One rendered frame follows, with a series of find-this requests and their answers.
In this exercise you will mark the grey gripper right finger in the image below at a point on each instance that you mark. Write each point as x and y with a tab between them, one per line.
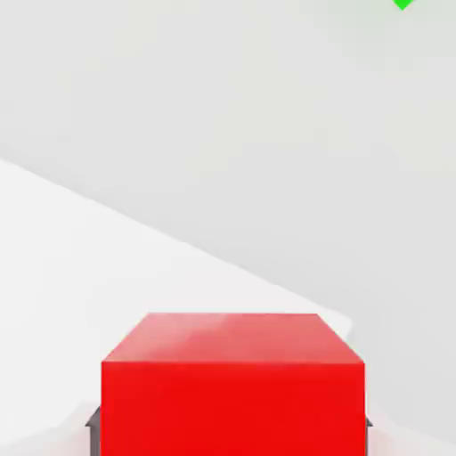
370	440

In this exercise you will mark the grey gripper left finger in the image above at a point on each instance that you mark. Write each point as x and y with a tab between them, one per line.
95	434

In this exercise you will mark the small red cube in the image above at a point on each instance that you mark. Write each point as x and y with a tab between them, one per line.
233	402

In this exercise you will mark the small green cube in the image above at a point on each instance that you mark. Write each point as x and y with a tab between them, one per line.
402	3

